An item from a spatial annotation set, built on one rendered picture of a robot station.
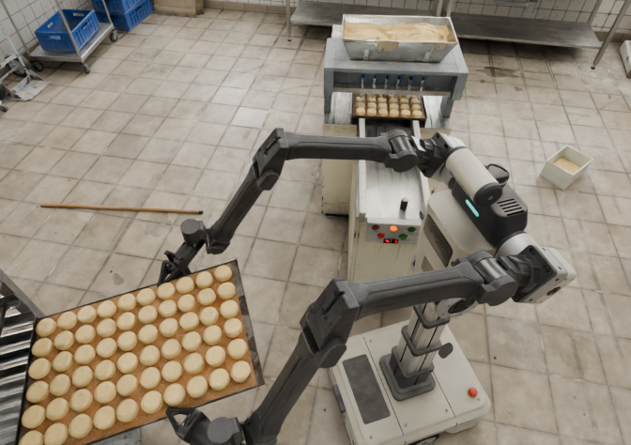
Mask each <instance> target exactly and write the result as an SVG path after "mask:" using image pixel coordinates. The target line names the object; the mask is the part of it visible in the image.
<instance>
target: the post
mask: <svg viewBox="0 0 631 445"><path fill-rule="evenodd" d="M0 279H1V280H2V281H3V282H2V287H1V290H0V294H1V295H2V296H7V295H11V294H16V295H17V296H18V297H19V298H20V299H21V300H20V305H19V308H16V309H17V310H18V311H19V312H20V313H22V312H26V311H30V310H31V311H32V312H33V313H34V314H35V315H36V319H38V318H42V317H44V316H46V315H45V314H44V313H43V312H42V311H41V310H40V309H39V308H38V306H37V305H36V304H35V303H34V302H33V301H32V300H31V299H30V298H28V297H27V296H26V295H25V293H24V292H23V291H22V290H21V289H20V288H19V287H18V286H17V285H16V284H15V283H14V282H13V281H12V280H11V279H10V278H9V277H8V276H7V275H6V273H5V272H4V271H3V270H1V269H0Z"/></svg>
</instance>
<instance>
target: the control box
mask: <svg viewBox="0 0 631 445"><path fill-rule="evenodd" d="M374 225H378V226H379V228H378V230H374V229H373V228H372V226H374ZM421 225H422V221H417V220H400V219H382V218H367V221H366V228H365V235H364V241H365V242H379V243H386V242H388V240H389V242H388V243H392V242H393V241H395V239H396V243H395V242H394V243H392V244H413V245H416V244H417V240H418V237H419V234H420V229H421ZM392 226H396V227H397V230H395V231H392V230H391V229H390V228H391V227H392ZM410 227H414V228H415V231H413V232H409V231H408V229H409V228H410ZM379 233H382V234H384V238H379V237H378V236H377V235H378V234H379ZM401 235H406V236H407V238H406V239H401V238H400V236H401ZM386 239H388V240H387V241H386V242H385V240H386Z"/></svg>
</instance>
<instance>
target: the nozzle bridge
mask: <svg viewBox="0 0 631 445"><path fill-rule="evenodd" d="M365 73H366V75H365V82H364V87H361V78H362V75H363V74H365ZM377 74H378V76H377V86H376V87H372V85H373V78H374V75H377ZM390 74H391V76H390V80H389V83H388V87H387V88H385V87H384V82H385V78H386V75H390ZM402 74H403V77H402V80H401V83H400V87H399V88H396V80H397V78H398V76H399V75H400V76H401V75H402ZM414 75H415V78H414V81H413V84H412V86H411V89H408V80H409V77H410V76H412V79H413V76H414ZM426 75H427V78H426V81H425V84H424V86H423V89H420V88H419V87H420V82H421V79H422V77H423V76H424V79H425V77H426ZM468 75H469V72H468V69H467V66H466V63H465V60H464V57H463V54H462V52H461V50H460V47H459V44H457V45H456V46H455V47H454V48H453V49H452V50H451V51H450V52H449V53H448V54H447V55H446V56H445V58H444V59H443V60H442V61H441V62H440V63H419V62H393V61H368V60H350V59H349V56H348V54H347V51H346V47H345V45H344V43H343V41H342V40H341V39H340V38H327V46H326V53H325V62H324V84H323V95H324V113H330V112H331V96H332V93H333V92H343V93H366V94H390V95H413V96H437V97H442V99H441V103H440V109H441V113H442V117H448V118H450V115H451V112H452V109H453V106H454V101H455V100H461V98H462V95H463V91H464V88H465V85H466V81H467V79H468Z"/></svg>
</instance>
